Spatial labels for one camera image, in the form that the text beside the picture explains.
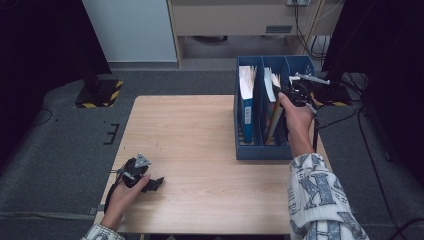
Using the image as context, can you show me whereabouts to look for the black floor cable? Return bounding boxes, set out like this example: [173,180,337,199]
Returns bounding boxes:
[318,108,363,131]
[357,108,399,233]
[388,218,424,240]
[32,108,54,127]

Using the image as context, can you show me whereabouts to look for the black curtain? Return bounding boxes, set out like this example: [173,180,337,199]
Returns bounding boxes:
[321,0,424,188]
[0,0,113,168]

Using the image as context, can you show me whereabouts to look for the blue book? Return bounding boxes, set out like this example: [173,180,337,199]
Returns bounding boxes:
[238,65,258,145]

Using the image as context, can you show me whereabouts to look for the black tape marks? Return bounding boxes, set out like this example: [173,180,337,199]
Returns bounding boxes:
[103,123,120,146]

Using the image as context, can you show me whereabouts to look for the person's right hand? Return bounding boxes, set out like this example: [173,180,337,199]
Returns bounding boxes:
[277,92,317,149]

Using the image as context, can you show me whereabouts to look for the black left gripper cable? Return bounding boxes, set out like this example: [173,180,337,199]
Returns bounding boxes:
[103,181,123,214]

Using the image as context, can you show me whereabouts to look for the yellow book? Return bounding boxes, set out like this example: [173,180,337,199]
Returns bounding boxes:
[266,73,285,144]

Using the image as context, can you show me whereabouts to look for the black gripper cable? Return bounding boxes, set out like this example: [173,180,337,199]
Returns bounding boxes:
[103,181,123,214]
[311,114,321,154]

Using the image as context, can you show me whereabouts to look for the beige wooden desk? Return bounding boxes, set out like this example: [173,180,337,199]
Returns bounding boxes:
[166,0,344,69]

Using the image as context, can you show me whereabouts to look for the grey tape strip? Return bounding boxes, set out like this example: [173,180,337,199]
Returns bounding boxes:
[88,204,108,216]

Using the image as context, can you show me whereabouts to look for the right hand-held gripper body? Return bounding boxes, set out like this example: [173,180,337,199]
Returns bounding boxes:
[280,73,331,108]

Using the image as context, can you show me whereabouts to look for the blue plastic file rack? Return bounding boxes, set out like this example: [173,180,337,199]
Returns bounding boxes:
[233,54,315,161]

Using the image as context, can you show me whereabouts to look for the teal illustrated book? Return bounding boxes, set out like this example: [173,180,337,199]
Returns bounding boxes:
[263,67,278,143]

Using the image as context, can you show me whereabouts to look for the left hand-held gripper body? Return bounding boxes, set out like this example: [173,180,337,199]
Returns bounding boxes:
[116,153,153,189]

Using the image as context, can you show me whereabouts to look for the grey label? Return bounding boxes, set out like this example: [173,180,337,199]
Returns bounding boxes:
[265,24,293,34]

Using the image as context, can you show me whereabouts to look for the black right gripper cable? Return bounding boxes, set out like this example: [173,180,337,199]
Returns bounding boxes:
[311,114,321,154]

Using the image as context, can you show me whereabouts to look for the person's left hand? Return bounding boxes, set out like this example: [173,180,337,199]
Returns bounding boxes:
[101,173,152,232]

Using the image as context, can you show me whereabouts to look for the white panel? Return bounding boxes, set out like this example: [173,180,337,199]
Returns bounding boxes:
[81,0,178,63]

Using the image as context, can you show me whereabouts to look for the bundle of hanging cables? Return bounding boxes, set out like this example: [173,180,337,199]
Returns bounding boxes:
[292,0,344,63]

